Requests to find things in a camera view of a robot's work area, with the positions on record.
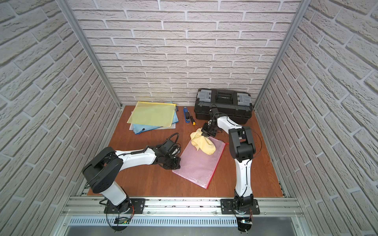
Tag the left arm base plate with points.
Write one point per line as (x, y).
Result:
(137, 205)

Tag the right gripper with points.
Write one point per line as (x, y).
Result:
(205, 132)

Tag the black plastic toolbox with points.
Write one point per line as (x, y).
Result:
(237, 105)

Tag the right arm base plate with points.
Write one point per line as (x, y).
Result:
(227, 207)

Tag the pink document bag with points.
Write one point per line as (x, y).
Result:
(198, 167)

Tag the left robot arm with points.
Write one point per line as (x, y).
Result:
(102, 171)

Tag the yellow cleaning cloth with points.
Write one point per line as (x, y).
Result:
(202, 143)

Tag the aluminium mounting rail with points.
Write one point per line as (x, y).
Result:
(183, 206)

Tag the clear mesh document bag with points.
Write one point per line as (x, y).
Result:
(173, 126)

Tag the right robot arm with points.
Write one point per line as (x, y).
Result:
(242, 149)

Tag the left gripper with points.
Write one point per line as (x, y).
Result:
(172, 159)

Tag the yellow document bag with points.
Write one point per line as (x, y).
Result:
(153, 114)

